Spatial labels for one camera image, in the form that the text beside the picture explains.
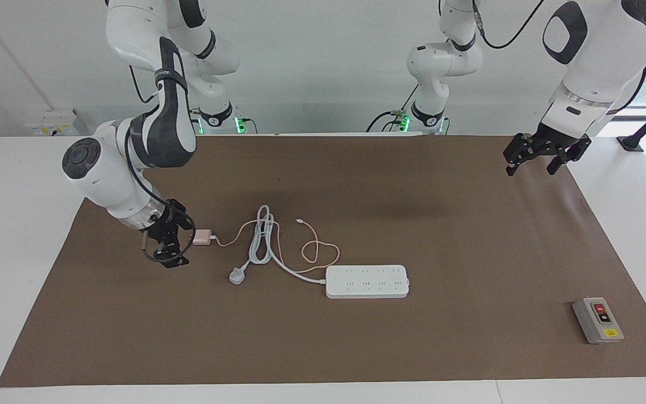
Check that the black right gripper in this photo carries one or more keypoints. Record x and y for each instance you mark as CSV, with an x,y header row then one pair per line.
x,y
169,224

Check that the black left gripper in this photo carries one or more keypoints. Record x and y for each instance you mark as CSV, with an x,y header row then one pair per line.
x,y
553,140

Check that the pink charger adapter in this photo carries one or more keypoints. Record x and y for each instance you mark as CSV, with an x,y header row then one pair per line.
x,y
202,238

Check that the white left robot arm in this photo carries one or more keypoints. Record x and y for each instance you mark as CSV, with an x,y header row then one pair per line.
x,y
598,62

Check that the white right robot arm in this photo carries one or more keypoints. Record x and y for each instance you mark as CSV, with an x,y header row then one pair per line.
x,y
110,179

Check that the white power strip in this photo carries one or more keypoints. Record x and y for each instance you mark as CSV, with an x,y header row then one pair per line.
x,y
368,283

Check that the brown table mat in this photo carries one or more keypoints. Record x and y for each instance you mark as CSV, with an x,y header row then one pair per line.
x,y
356,348

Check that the white wall socket box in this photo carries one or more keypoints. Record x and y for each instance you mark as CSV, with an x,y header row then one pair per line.
x,y
54,123

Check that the grey on-off switch box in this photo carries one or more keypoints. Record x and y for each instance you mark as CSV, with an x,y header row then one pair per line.
x,y
598,321

